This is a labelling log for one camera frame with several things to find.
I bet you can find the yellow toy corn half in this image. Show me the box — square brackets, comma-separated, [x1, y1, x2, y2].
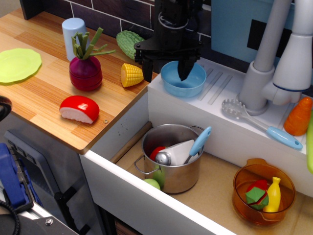
[121, 63, 144, 88]

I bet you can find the green toy apple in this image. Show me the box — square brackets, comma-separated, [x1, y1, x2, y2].
[144, 179, 161, 190]

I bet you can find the light blue plastic cup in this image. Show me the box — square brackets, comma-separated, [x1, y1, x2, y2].
[61, 17, 88, 62]

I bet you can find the green red toy vegetable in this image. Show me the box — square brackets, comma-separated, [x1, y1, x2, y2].
[245, 180, 268, 211]

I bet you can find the orange toy carrot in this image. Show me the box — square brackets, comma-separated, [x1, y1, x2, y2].
[284, 97, 313, 136]

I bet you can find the green toy bitter gourd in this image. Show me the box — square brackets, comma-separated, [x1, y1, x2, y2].
[116, 30, 145, 60]

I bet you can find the blue clamp tool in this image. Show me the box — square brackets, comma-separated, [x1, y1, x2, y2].
[0, 143, 42, 213]

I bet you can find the silver toy shaker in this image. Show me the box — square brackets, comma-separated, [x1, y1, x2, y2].
[155, 151, 171, 165]

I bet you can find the red toy tomato in pot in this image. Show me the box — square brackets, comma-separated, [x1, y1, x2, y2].
[149, 146, 166, 161]

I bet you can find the green plastic plate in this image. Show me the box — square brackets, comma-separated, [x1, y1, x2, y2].
[0, 48, 42, 83]

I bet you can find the blue handled utensil in pot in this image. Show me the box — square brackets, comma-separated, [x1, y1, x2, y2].
[184, 126, 212, 164]

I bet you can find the white toy sink unit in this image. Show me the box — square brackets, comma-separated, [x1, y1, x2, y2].
[80, 59, 313, 235]

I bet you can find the red white toy sushi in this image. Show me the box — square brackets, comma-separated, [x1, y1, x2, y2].
[59, 95, 100, 124]

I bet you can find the orange transparent bowl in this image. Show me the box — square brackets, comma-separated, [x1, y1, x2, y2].
[232, 159, 296, 225]

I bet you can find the purple toy beet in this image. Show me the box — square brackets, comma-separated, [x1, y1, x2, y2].
[69, 28, 115, 91]

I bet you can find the light blue backboard panel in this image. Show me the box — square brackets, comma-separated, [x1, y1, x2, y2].
[210, 0, 295, 64]

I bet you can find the black cable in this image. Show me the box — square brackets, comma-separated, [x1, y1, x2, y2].
[0, 200, 20, 235]

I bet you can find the green toy item right edge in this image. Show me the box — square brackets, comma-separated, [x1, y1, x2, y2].
[306, 115, 313, 174]

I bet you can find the light blue plastic bowl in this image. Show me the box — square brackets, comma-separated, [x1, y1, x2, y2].
[160, 61, 206, 98]

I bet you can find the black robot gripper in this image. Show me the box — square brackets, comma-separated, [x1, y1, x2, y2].
[134, 14, 202, 83]

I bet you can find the grey toy faucet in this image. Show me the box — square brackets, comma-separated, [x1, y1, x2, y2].
[238, 0, 313, 117]

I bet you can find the pasta spoon blue handle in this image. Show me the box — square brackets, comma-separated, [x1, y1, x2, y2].
[222, 98, 303, 150]

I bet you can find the stainless steel pot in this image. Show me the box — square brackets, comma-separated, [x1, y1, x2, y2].
[134, 124, 204, 194]

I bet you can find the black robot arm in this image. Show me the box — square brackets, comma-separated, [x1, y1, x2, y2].
[134, 0, 203, 82]

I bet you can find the yellow toy bottle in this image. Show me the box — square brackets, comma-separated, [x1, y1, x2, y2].
[263, 177, 281, 213]

